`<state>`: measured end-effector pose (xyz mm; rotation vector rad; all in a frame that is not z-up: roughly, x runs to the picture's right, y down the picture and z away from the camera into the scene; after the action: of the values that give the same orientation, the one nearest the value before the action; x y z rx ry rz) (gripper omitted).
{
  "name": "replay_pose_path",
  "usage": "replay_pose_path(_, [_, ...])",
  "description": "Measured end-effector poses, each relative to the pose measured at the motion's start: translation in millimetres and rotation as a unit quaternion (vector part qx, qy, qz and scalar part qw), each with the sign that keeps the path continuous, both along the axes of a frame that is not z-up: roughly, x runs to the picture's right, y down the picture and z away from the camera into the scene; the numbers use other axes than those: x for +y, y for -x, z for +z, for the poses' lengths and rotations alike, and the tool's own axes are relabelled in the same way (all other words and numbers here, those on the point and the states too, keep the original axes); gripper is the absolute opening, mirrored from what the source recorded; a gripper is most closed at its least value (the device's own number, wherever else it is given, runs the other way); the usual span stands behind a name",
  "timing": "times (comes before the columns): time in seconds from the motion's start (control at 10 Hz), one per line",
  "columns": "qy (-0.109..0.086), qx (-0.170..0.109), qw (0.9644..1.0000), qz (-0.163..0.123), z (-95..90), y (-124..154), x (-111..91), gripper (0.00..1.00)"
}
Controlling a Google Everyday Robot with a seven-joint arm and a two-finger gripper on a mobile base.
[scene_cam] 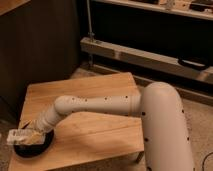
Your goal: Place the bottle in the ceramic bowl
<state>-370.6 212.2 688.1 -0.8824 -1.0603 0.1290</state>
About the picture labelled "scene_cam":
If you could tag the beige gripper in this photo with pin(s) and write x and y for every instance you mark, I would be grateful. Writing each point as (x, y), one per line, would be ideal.
(34, 127)

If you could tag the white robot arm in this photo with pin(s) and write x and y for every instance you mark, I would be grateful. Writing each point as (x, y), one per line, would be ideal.
(167, 143)

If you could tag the black ceramic bowl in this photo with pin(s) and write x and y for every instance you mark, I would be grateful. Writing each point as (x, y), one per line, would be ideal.
(29, 151)

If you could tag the wooden table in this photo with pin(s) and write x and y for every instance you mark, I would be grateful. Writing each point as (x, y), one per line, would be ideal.
(82, 137)

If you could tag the metal shelf rack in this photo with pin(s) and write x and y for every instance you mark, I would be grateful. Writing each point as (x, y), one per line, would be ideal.
(125, 35)

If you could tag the black object on shelf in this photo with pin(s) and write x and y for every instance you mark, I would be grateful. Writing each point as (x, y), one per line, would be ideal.
(192, 65)

